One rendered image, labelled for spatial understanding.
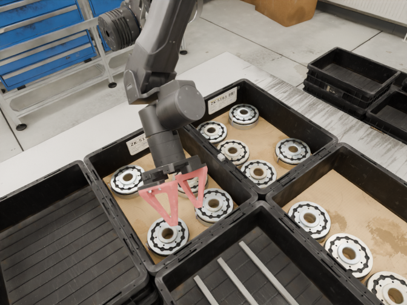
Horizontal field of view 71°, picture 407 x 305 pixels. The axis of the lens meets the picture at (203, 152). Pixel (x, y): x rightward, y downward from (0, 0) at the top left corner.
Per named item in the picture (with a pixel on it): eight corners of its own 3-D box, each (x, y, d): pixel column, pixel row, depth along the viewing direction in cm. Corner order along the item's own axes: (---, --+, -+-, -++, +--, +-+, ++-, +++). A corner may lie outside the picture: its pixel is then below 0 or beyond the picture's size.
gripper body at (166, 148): (201, 163, 54) (189, 126, 54) (174, 174, 45) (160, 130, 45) (174, 171, 57) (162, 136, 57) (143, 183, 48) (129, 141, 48)
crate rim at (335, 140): (173, 117, 91) (172, 112, 89) (243, 82, 102) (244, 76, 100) (260, 202, 69) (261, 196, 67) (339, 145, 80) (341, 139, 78)
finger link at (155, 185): (204, 212, 50) (188, 161, 50) (185, 227, 43) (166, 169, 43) (172, 218, 53) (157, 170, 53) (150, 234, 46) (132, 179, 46)
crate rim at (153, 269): (84, 163, 80) (80, 157, 79) (173, 117, 91) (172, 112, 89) (152, 280, 58) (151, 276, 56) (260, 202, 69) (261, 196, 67)
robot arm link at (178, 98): (160, 76, 56) (121, 74, 50) (198, 49, 48) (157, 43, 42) (175, 135, 55) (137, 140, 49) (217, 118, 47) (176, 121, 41)
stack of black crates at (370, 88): (292, 122, 197) (306, 64, 164) (318, 103, 209) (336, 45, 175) (344, 154, 176) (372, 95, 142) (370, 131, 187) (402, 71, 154)
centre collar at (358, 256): (332, 250, 65) (332, 250, 64) (346, 239, 66) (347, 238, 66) (349, 269, 62) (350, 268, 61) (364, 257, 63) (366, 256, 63)
